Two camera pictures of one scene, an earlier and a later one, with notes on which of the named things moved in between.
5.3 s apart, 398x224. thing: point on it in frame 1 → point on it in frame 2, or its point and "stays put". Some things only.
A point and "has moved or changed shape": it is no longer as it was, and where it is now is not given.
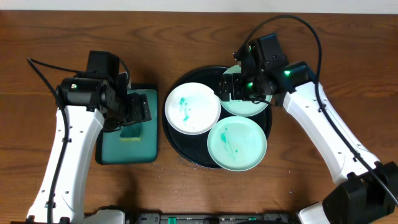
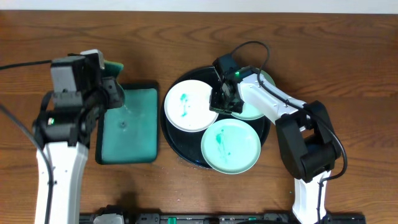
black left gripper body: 137,109 → 112,92
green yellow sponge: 130,133 has moved or changed shape
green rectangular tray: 134,144 stays put
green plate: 234,69 has moved or changed shape
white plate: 193,109 stays put
